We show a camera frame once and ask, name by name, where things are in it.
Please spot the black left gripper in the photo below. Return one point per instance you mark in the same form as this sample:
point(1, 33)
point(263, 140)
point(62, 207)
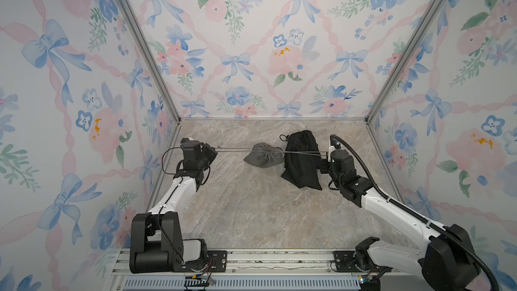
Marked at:
point(210, 151)

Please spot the black pouch with gold logo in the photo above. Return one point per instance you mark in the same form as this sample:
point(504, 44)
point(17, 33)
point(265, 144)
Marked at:
point(302, 169)

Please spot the grey fabric drawstring pouch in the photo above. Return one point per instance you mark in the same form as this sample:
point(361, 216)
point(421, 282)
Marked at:
point(263, 155)

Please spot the plain black drawstring pouch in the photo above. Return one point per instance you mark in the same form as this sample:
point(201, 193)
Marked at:
point(302, 143)

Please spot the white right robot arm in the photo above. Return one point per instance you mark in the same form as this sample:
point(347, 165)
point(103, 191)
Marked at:
point(443, 256)

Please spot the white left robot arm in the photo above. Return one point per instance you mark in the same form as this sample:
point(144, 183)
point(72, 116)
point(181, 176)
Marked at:
point(157, 243)

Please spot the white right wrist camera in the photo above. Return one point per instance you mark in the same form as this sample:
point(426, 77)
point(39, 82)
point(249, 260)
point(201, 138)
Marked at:
point(334, 144)

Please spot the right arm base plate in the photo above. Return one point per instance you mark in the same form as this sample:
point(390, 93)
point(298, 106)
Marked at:
point(345, 262)

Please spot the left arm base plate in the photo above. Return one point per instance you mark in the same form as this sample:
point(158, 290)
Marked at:
point(211, 262)

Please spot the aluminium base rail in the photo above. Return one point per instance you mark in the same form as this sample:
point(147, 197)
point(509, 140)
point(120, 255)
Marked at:
point(264, 269)

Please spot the aluminium corner post left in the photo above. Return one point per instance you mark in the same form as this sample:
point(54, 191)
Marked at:
point(141, 43)

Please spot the aluminium corner post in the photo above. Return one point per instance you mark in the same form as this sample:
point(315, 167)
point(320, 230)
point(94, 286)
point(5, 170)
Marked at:
point(141, 43)
point(413, 43)

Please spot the aluminium corner post right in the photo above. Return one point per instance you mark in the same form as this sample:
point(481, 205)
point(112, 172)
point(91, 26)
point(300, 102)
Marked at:
point(413, 43)

